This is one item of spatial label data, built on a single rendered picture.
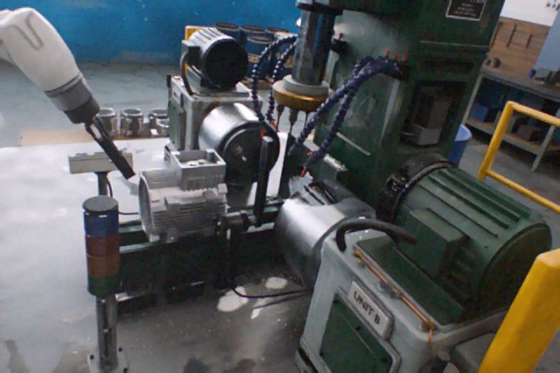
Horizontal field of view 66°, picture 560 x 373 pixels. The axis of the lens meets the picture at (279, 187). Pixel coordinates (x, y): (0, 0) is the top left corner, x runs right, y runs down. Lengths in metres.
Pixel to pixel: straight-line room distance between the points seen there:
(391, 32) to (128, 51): 5.80
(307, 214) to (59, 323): 0.65
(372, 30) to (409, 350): 0.87
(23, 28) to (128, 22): 5.73
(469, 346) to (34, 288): 1.03
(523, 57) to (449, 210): 5.74
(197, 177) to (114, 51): 5.71
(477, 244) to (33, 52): 0.90
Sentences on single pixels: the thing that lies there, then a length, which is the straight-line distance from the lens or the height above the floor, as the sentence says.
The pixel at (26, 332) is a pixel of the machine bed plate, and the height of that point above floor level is 0.80.
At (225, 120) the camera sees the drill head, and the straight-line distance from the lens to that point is 1.48.
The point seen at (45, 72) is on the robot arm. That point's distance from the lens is 1.05.
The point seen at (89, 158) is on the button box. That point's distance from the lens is 1.34.
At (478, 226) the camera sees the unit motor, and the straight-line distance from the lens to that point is 0.73.
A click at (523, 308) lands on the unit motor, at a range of 0.71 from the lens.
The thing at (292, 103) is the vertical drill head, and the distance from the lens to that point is 1.16.
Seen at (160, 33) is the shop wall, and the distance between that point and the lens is 6.88.
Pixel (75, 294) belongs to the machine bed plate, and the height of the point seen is 0.80.
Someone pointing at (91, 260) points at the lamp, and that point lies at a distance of 0.87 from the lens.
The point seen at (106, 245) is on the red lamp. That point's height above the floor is 1.15.
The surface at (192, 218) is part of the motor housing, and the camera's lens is 1.15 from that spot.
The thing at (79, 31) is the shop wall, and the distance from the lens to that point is 6.68.
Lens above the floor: 1.64
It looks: 27 degrees down
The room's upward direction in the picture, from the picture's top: 10 degrees clockwise
